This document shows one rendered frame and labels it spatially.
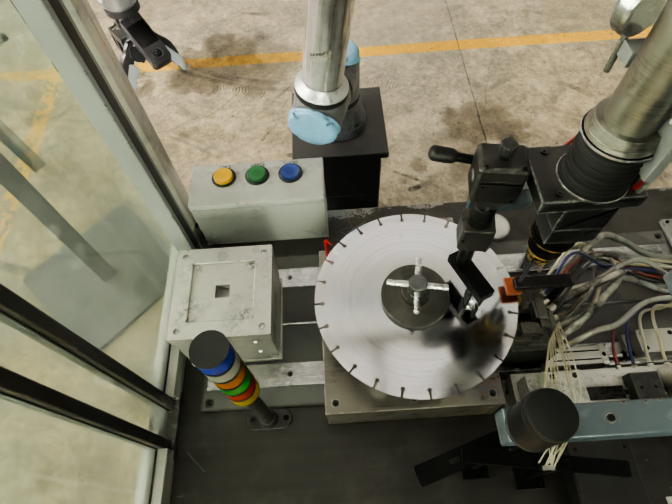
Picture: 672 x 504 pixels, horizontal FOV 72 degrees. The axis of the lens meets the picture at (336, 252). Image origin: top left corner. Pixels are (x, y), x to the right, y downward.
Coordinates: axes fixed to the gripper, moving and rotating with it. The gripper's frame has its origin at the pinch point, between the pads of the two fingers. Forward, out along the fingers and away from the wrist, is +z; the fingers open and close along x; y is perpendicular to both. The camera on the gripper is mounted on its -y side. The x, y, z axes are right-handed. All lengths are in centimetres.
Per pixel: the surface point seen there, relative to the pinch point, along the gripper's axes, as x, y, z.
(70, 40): 18, -39, -41
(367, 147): -32, -37, 16
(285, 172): -4.9, -40.8, 0.3
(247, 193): 3.8, -38.9, 1.3
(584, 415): -1, -107, -13
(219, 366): 28, -75, -24
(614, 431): -2, -110, -13
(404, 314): 2, -81, -5
